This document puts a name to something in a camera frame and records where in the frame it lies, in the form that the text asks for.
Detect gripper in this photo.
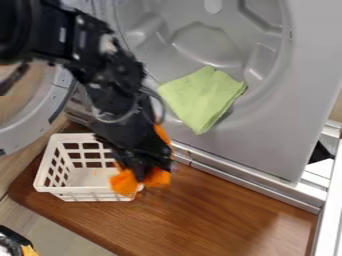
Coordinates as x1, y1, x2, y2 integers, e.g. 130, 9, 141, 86
90, 105, 176, 183

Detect orange cloth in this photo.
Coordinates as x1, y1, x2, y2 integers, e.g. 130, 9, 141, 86
108, 123, 174, 197

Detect green cloth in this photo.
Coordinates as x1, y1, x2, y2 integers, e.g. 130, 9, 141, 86
156, 65, 249, 136

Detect white basket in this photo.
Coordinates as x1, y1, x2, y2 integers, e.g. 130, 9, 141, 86
32, 132, 146, 203

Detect washing machine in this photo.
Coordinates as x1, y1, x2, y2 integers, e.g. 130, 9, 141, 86
0, 0, 342, 215

